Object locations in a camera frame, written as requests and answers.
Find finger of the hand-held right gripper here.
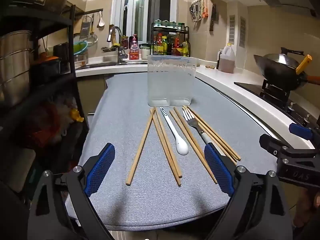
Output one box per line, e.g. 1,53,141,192
259,133,320,159
289,122,320,143

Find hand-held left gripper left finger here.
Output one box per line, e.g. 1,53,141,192
26,142,116,240

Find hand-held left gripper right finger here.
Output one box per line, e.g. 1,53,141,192
204,142,294,240

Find white ceramic spoon striped handle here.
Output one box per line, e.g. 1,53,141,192
159,107,189,155

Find bunch of wooden chopsticks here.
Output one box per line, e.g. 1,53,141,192
126,106,242,187

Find white handled metal fork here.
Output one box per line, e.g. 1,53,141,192
182,110,213,146

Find clear plastic container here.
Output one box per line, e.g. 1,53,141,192
147,54,197,107

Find person's right hand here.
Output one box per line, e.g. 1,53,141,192
294,187,320,230

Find grey table mat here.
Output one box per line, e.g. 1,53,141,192
64,73,284,231

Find yellow plastic bag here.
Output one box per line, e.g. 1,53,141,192
69,107,85,123

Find black gas stove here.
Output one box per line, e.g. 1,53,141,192
234,79,320,132

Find black wok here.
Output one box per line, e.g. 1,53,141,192
253,47,320,92

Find red plastic bag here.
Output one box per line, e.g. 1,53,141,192
29,102,69,149

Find steel wok lid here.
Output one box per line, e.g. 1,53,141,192
262,47,305,67

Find beige cardboard box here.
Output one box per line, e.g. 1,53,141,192
6,147,37,194

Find clear oil jug yellow cap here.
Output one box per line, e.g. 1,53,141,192
218,43,236,74

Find stainless steel sink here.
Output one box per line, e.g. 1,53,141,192
76,59,148,70

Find black metal shelf rack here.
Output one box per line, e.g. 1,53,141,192
0,4,90,230

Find steel basin red label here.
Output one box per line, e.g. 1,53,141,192
74,53,88,68

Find chrome kitchen faucet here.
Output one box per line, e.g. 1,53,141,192
107,26,128,64

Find sink caddy with scrubber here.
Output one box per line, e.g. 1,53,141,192
101,45,121,53

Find red dish soap bottle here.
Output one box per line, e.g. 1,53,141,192
129,34,140,60

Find black pot orange lid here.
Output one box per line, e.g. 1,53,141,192
37,52,62,79

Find stack of bowls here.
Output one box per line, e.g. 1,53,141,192
74,41,88,52

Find hanging mesh strainer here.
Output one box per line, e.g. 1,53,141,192
86,34,98,47

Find row of sauce bottles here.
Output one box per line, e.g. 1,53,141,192
153,32,190,57

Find hanging cleaver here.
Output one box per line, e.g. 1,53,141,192
209,3,217,32

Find large stainless steel pot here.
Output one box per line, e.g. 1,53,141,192
0,30,35,107

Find hanging metal grater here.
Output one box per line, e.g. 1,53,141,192
80,16,92,40

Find hanging kitchen tools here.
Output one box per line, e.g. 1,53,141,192
189,0,209,22

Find row of green spice jars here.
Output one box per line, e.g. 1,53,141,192
153,19,186,30

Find white framed window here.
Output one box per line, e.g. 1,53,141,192
111,0,178,44

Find dark glass bowl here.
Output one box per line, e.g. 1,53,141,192
46,0,68,14

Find yellow handled spatula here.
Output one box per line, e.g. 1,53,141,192
296,54,313,75

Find white wall vent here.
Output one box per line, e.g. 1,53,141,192
228,14,237,43
239,16,247,48

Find black wire spice rack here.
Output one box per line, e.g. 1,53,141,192
151,22,191,57

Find black hook rail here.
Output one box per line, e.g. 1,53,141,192
82,8,104,16

